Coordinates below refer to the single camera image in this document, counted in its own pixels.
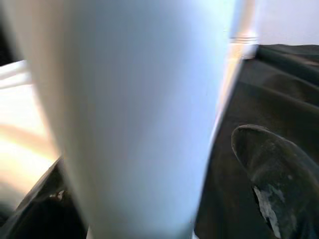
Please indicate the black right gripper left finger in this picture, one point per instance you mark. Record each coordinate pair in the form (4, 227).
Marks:
(49, 214)

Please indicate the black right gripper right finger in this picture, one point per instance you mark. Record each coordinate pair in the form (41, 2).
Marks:
(281, 179)

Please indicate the white plastic children table top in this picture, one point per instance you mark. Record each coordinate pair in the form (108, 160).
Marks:
(20, 112)

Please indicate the white plastic table leg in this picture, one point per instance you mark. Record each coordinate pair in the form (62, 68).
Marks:
(137, 112)
(245, 25)

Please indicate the black shiny table cloth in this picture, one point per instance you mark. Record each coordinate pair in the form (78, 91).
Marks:
(274, 87)

